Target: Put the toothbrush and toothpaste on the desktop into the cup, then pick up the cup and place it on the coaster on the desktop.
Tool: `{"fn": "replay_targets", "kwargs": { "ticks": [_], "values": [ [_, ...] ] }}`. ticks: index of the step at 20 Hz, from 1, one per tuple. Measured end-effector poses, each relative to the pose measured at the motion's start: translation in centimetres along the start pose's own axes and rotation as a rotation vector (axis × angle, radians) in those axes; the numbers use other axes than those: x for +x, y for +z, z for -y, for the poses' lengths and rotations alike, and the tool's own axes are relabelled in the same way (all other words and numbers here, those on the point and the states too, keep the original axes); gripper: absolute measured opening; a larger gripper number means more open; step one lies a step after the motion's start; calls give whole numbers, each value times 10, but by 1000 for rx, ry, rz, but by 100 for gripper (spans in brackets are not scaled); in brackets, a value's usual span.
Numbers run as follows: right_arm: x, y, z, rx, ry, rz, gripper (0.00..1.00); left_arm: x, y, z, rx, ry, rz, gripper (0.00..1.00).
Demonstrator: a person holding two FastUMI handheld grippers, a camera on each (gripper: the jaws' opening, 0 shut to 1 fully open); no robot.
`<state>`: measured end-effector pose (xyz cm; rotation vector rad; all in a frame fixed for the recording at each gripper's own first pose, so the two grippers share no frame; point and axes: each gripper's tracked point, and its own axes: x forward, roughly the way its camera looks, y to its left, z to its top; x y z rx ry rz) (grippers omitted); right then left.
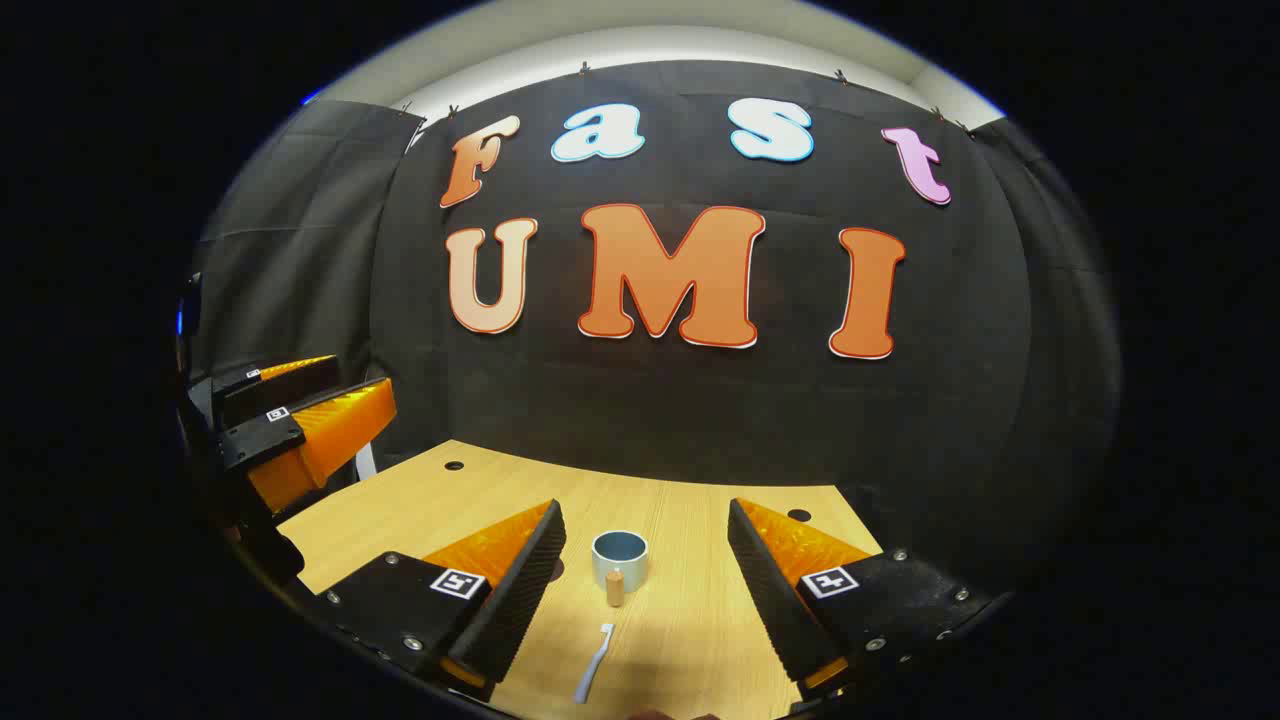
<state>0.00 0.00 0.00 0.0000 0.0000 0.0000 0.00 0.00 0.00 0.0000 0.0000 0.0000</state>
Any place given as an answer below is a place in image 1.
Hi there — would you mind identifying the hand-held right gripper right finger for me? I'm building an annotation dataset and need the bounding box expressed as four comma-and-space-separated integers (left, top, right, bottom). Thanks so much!
727, 498, 1001, 701

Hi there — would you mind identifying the light blue cup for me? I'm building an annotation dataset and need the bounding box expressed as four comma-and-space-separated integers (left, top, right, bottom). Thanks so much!
591, 530, 650, 608

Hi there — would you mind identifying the white toothbrush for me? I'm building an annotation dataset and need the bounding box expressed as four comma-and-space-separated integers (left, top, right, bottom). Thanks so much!
573, 623, 615, 704

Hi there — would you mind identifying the wooden desktop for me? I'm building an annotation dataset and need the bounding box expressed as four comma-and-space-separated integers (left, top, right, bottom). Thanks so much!
278, 440, 886, 720

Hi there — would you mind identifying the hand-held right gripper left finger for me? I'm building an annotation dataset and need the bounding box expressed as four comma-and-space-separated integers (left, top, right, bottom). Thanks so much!
318, 499, 567, 703

